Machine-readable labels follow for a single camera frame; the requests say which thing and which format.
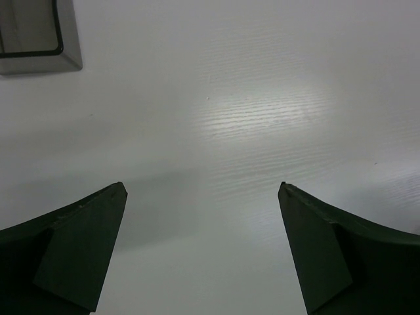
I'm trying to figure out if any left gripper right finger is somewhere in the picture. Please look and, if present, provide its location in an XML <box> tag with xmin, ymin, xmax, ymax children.
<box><xmin>278</xmin><ymin>182</ymin><xmax>419</xmax><ymax>314</ymax></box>

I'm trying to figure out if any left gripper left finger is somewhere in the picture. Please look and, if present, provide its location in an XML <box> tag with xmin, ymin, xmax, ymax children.
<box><xmin>1</xmin><ymin>182</ymin><xmax>128</xmax><ymax>314</ymax></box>

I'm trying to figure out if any grey translucent plastic bin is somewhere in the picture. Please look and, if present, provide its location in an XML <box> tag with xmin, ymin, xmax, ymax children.
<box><xmin>1</xmin><ymin>0</ymin><xmax>83</xmax><ymax>76</ymax></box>

